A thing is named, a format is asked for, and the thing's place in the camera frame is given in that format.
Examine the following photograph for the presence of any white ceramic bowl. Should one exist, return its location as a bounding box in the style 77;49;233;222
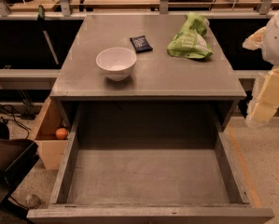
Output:
96;48;137;81

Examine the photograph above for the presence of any black floor cable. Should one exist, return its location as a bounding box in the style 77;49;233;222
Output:
0;81;32;140

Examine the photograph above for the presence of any orange ball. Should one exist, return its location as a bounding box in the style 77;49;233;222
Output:
55;128;68;140

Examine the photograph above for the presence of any small grey ball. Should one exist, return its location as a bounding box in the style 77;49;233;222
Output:
25;194;41;209

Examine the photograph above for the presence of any dark blue snack packet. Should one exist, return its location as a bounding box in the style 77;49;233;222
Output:
130;35;153;53

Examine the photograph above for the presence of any black bin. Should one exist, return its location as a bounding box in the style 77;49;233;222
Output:
0;120;39;223

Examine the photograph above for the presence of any wooden box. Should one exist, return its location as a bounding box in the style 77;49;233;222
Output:
30;97;67;171

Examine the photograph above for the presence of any open grey top drawer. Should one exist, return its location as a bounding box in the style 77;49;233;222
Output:
28;102;274;224

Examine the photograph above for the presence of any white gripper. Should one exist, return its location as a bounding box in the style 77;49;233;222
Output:
243;9;279;128

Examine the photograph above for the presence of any green rice chip bag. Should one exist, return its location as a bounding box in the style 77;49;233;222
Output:
167;12;213;60

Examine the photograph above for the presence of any grey cabinet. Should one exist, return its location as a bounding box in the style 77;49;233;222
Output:
50;13;245;126

